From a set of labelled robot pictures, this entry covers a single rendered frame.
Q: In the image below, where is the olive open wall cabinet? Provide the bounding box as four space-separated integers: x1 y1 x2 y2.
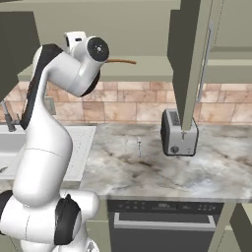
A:
0 0 182 84

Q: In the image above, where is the silver cabinet door handle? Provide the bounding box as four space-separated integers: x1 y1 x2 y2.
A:
195 21 215 103

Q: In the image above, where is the olive lower cupboard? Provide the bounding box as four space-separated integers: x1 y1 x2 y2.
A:
84 199 112 252

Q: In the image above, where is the metallic spoon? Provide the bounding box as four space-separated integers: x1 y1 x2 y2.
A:
136 136 143 158

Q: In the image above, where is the silver toaster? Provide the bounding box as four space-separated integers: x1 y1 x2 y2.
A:
159 107 200 158

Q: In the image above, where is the white sink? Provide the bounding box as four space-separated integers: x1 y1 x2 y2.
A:
0 124 97 182

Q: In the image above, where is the grey wall socket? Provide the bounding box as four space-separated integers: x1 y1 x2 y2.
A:
45 95 57 116

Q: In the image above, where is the black dishwasher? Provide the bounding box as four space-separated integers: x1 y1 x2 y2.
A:
106 199 225 252

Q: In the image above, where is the olive open cabinet door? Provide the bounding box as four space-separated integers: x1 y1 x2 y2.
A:
166 0 225 133

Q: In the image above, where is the wooden spoon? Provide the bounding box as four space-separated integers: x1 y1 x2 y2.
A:
107 58 138 66

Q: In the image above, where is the silver dishwasher handle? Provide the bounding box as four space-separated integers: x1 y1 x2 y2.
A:
113 212 218 232

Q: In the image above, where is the grey tap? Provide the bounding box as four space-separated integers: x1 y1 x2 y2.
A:
0 99 18 133

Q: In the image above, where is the dark open cabinet door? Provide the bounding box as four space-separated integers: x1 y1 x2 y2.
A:
0 11 41 102

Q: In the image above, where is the olive closed wall cabinet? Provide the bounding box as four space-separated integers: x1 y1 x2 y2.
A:
206 0 252 85

